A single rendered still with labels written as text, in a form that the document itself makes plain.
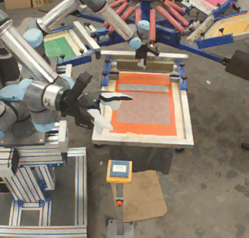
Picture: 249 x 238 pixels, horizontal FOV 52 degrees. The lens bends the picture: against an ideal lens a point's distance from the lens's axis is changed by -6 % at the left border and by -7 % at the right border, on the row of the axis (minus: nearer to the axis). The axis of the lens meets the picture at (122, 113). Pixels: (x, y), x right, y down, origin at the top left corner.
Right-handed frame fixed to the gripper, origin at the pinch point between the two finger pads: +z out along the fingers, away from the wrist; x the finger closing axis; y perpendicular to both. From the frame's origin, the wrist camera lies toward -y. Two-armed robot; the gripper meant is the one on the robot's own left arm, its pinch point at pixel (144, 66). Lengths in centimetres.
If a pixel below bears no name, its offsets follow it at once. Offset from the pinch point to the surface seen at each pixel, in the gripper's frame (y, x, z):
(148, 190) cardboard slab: -10, 41, 104
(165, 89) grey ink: -14.8, 12.7, 9.6
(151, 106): -5.0, 30.4, 10.1
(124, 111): 12.2, 37.1, 10.0
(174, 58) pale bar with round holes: -23.3, -17.3, 3.0
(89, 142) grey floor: 52, -12, 105
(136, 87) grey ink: 5.4, 13.1, 9.4
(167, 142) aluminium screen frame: -14, 64, 7
